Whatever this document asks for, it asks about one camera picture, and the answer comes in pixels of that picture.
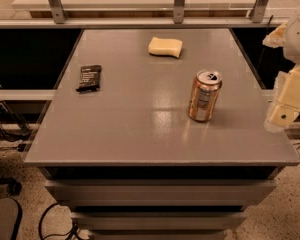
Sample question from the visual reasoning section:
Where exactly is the metal bracket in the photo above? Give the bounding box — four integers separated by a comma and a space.
48, 0, 66, 24
173, 0, 185, 24
249, 0, 269, 23

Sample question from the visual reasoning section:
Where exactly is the grey drawer cabinet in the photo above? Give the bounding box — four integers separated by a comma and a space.
26, 29, 299, 240

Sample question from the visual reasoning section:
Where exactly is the black chair base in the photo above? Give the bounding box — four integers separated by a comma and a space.
0, 176, 22, 240

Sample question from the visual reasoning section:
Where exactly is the orange soda can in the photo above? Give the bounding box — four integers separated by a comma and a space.
188, 70, 222, 122

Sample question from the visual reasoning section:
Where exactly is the black floor cable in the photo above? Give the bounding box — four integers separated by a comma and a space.
38, 202, 81, 240

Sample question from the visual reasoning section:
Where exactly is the right metal bracket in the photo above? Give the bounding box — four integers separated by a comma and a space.
249, 0, 269, 23

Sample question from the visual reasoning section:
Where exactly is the black rxbar chocolate wrapper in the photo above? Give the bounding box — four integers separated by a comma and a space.
76, 65, 102, 93

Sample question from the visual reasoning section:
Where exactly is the left metal bracket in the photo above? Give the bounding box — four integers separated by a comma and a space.
48, 0, 66, 24

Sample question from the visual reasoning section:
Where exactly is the middle metal bracket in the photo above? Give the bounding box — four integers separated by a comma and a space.
173, 0, 185, 24

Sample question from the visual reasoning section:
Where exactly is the yellow sponge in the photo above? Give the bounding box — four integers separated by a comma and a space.
148, 37, 183, 58

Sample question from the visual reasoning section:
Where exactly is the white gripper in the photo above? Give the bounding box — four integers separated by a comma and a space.
262, 7, 300, 132

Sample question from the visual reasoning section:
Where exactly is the black cables left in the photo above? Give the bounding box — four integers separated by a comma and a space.
0, 100, 33, 152

